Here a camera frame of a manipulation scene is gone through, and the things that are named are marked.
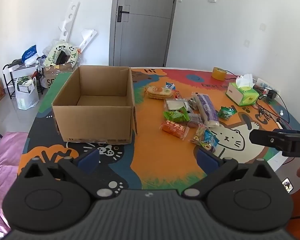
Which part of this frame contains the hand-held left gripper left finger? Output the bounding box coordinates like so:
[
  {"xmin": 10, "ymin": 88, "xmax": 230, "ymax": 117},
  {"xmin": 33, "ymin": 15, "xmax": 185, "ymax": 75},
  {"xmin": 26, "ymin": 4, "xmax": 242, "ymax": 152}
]
[{"xmin": 17, "ymin": 149, "xmax": 115, "ymax": 200}]

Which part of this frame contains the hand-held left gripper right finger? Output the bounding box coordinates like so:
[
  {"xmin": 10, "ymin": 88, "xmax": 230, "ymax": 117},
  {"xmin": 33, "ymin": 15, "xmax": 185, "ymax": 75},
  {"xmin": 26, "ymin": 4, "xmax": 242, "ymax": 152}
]
[{"xmin": 182, "ymin": 146, "xmax": 282, "ymax": 200}]

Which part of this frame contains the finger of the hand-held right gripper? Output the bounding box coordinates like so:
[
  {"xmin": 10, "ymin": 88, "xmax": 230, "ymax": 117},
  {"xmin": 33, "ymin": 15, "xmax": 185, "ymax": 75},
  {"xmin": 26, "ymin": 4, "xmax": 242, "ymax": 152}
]
[{"xmin": 249, "ymin": 129, "xmax": 284, "ymax": 152}]

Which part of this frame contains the blue snack packet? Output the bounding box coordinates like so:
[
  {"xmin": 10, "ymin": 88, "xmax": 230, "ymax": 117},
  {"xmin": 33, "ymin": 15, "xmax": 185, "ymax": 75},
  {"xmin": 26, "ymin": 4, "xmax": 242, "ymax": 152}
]
[{"xmin": 201, "ymin": 129, "xmax": 220, "ymax": 153}]

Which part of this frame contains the clear yellow snack packet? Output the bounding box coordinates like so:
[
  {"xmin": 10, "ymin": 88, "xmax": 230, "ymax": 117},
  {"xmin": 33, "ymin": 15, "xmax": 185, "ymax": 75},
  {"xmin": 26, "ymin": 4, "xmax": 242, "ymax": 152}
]
[{"xmin": 189, "ymin": 124, "xmax": 208, "ymax": 144}]

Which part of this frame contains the orange snack packet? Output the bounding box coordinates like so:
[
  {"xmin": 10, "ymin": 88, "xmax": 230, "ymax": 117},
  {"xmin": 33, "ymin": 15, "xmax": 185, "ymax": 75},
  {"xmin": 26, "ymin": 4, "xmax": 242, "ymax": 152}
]
[{"xmin": 161, "ymin": 120, "xmax": 190, "ymax": 140}]

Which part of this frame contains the small green crinkled packet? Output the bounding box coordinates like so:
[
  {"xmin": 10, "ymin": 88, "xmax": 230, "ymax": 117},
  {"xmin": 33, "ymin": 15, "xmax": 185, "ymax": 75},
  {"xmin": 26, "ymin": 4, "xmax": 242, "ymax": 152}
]
[{"xmin": 217, "ymin": 106, "xmax": 237, "ymax": 120}]

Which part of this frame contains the long purple snack packet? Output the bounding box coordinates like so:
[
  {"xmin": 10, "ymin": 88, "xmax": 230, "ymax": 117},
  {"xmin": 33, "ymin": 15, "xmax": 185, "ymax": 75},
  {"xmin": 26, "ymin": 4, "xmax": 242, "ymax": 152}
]
[{"xmin": 198, "ymin": 93, "xmax": 221, "ymax": 128}]

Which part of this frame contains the green snack packet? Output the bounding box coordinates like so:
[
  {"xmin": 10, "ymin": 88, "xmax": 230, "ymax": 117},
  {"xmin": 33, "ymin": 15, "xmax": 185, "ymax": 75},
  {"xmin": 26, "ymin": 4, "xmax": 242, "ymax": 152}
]
[{"xmin": 163, "ymin": 107, "xmax": 190, "ymax": 123}]

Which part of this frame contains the dark seaweed packet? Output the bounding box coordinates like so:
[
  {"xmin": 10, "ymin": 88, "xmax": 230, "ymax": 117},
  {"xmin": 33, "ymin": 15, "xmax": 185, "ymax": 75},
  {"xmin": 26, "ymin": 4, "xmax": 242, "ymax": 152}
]
[{"xmin": 186, "ymin": 97, "xmax": 199, "ymax": 112}]

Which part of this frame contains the clear sandwich cake packet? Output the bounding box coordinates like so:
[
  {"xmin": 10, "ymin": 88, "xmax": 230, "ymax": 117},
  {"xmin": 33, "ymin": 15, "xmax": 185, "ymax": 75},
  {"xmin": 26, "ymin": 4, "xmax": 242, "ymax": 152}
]
[{"xmin": 164, "ymin": 98, "xmax": 188, "ymax": 112}]

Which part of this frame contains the yellow cracker packet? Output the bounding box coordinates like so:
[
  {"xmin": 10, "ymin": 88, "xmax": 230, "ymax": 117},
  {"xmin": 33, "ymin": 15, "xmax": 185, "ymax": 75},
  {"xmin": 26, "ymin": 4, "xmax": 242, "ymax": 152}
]
[{"xmin": 145, "ymin": 86, "xmax": 175, "ymax": 100}]

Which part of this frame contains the smartphone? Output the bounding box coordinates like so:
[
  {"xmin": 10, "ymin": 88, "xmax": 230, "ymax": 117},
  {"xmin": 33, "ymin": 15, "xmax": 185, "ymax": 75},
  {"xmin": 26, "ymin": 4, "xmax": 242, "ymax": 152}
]
[{"xmin": 282, "ymin": 177, "xmax": 294, "ymax": 194}]

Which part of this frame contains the black power adapter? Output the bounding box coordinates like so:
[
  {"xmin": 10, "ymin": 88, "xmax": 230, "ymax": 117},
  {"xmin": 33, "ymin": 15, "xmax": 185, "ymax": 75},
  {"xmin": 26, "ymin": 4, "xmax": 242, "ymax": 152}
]
[{"xmin": 266, "ymin": 89, "xmax": 278, "ymax": 102}]

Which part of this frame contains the green tissue box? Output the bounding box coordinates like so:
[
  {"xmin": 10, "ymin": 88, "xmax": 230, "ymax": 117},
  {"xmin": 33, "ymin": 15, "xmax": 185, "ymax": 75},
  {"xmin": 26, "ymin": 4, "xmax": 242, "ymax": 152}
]
[{"xmin": 225, "ymin": 73, "xmax": 260, "ymax": 106}]

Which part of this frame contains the white power strip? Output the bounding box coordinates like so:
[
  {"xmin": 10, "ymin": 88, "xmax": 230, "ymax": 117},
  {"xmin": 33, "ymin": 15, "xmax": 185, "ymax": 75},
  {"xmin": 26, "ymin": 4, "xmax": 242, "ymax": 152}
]
[{"xmin": 255, "ymin": 78, "xmax": 281, "ymax": 98}]

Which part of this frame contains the yellow tape roll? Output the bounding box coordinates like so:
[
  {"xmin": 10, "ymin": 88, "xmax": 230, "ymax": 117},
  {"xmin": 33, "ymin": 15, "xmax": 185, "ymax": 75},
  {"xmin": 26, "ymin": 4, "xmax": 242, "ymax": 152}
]
[{"xmin": 212, "ymin": 67, "xmax": 227, "ymax": 81}]

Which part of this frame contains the pink blanket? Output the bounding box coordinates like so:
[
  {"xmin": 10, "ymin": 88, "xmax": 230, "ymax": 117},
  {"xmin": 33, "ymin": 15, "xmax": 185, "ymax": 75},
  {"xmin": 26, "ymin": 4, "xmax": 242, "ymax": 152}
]
[{"xmin": 0, "ymin": 131, "xmax": 29, "ymax": 236}]

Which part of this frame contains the white plastic shopping bag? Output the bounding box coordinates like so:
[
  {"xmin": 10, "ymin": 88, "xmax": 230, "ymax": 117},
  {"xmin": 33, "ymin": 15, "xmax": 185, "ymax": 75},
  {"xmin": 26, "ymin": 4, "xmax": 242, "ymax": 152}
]
[{"xmin": 14, "ymin": 76, "xmax": 40, "ymax": 111}]

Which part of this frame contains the printed brown cardboard box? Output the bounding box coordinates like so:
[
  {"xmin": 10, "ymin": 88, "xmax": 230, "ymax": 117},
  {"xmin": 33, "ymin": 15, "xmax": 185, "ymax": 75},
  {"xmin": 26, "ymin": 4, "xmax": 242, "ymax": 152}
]
[{"xmin": 42, "ymin": 63, "xmax": 77, "ymax": 89}]

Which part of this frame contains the black shoe rack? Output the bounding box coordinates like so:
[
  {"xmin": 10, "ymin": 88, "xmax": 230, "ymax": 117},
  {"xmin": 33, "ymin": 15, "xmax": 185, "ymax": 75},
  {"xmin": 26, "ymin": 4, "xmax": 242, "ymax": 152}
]
[{"xmin": 3, "ymin": 62, "xmax": 44, "ymax": 100}]

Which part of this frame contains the blue plastic bag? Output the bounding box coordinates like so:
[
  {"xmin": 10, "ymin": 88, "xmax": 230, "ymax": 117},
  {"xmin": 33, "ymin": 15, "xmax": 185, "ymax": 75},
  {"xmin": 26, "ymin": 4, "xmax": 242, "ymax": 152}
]
[{"xmin": 21, "ymin": 45, "xmax": 39, "ymax": 67}]

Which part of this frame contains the short white board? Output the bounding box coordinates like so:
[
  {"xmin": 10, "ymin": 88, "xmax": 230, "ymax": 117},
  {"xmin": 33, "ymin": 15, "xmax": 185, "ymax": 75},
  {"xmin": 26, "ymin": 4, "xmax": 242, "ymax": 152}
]
[{"xmin": 77, "ymin": 29, "xmax": 98, "ymax": 52}]

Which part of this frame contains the dark green cloth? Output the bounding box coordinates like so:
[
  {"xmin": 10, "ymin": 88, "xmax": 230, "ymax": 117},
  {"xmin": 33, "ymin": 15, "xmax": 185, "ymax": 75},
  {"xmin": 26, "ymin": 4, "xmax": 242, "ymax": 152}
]
[{"xmin": 8, "ymin": 58, "xmax": 26, "ymax": 68}]

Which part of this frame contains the tall white board with holes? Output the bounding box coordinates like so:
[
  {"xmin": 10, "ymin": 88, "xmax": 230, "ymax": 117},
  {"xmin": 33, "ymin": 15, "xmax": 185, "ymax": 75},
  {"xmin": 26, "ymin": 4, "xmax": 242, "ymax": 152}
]
[{"xmin": 57, "ymin": 1, "xmax": 80, "ymax": 42}]

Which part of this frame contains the grey door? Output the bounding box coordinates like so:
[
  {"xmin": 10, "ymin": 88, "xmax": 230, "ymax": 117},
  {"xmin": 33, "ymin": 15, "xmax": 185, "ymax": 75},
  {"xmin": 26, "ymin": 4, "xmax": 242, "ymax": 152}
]
[{"xmin": 108, "ymin": 0, "xmax": 180, "ymax": 68}]

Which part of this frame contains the black cable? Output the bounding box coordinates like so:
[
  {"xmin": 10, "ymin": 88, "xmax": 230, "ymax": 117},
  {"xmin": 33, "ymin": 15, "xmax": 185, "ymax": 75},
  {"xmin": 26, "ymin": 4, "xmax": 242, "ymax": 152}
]
[{"xmin": 225, "ymin": 70, "xmax": 291, "ymax": 125}]

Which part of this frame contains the panda print seat ring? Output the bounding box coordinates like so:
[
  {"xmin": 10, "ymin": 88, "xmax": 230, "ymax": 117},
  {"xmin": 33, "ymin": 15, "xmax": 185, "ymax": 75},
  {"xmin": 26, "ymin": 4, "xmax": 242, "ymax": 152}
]
[{"xmin": 43, "ymin": 42, "xmax": 79, "ymax": 68}]

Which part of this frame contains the black door handle lock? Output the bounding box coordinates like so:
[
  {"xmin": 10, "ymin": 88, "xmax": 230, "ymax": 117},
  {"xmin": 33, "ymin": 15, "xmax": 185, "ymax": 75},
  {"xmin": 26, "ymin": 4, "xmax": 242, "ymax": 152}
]
[{"xmin": 116, "ymin": 5, "xmax": 130, "ymax": 23}]

